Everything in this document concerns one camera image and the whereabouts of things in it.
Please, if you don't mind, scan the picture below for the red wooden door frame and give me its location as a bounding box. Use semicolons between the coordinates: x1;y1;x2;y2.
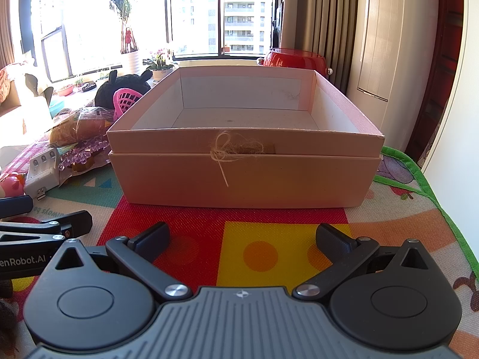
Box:
407;0;465;163

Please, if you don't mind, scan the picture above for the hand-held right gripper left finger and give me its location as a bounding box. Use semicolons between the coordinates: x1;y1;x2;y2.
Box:
45;221;191;303

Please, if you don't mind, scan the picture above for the twine bow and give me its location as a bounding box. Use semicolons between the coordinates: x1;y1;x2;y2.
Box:
210;131;278;188

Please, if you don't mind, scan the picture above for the pink plastic basket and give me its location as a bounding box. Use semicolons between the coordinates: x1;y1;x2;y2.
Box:
113;88;145;122

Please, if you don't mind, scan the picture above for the tall potted palm plant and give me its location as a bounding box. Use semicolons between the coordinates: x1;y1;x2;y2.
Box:
93;0;142;69

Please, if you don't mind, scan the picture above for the bagged bread loaf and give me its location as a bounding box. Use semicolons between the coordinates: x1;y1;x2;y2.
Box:
48;107;115;147

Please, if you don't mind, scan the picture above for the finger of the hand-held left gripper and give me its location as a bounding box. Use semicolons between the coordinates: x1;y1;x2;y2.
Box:
0;210;93;247
0;195;34;220

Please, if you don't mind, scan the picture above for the pink cardboard box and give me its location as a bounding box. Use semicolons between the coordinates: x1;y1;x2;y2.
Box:
107;65;385;209

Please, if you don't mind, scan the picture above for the beige curtain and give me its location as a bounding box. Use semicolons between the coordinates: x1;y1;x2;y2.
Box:
280;0;369;92

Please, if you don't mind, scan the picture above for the red pot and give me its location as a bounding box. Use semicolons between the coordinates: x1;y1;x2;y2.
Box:
257;47;334;80

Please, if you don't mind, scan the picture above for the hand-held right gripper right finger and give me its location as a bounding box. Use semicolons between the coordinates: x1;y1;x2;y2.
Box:
292;223;435;303

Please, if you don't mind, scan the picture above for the black framed window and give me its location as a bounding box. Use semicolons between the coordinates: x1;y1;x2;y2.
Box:
19;0;282;83

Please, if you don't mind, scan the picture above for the beige cushion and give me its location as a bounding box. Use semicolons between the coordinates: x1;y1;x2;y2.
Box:
0;59;55;148

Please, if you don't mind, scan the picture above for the colourful play mat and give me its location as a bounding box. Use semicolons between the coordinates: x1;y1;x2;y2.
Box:
0;135;478;359

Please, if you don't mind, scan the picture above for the teal bowl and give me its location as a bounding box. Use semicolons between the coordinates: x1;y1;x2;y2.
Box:
48;96;77;117

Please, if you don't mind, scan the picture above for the pink toy duck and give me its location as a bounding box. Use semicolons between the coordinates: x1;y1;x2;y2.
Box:
0;172;28;197

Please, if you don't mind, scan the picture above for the purple crystal bead string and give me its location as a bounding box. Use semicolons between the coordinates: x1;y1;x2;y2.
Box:
58;138;112;173

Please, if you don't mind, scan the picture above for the black plush toy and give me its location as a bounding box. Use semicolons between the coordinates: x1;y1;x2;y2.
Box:
94;69;152;107

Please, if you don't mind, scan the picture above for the potted pink orchid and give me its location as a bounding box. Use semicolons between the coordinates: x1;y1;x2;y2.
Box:
145;48;179;82

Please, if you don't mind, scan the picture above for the white battery charger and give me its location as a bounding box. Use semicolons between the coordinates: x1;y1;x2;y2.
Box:
24;146;63;200

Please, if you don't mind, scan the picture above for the white standing air conditioner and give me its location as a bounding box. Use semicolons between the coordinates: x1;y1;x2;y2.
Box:
346;0;439;131

